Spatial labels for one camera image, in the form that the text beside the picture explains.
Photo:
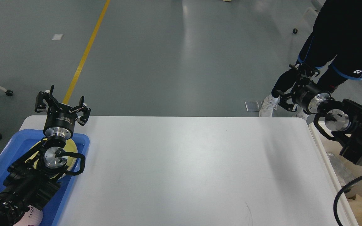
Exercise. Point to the person in black clothes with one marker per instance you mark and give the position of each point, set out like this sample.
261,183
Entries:
336,38

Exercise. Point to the clear floor plate left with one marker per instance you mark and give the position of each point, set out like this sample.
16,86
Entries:
253,106

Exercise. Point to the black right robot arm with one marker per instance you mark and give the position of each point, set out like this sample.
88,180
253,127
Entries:
339,121

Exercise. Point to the white plastic bin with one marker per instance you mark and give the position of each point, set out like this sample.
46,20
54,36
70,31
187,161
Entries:
326,146

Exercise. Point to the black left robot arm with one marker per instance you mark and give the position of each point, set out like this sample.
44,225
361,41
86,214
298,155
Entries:
33,179

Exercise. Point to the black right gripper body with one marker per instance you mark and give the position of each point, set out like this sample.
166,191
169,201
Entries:
309,97

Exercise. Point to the foil back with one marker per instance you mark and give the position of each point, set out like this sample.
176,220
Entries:
339,173

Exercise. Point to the blue plastic tray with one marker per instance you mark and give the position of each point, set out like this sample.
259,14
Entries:
19,144

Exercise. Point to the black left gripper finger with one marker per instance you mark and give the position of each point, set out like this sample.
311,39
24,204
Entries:
81,111
45,102

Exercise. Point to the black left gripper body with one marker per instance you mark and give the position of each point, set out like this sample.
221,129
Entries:
60,124

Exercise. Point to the yellow plate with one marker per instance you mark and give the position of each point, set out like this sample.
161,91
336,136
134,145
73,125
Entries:
71,147

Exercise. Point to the pink mug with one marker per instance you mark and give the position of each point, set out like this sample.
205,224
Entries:
33,217

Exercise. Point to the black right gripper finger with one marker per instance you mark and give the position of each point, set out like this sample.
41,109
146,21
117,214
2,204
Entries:
304,73
288,101

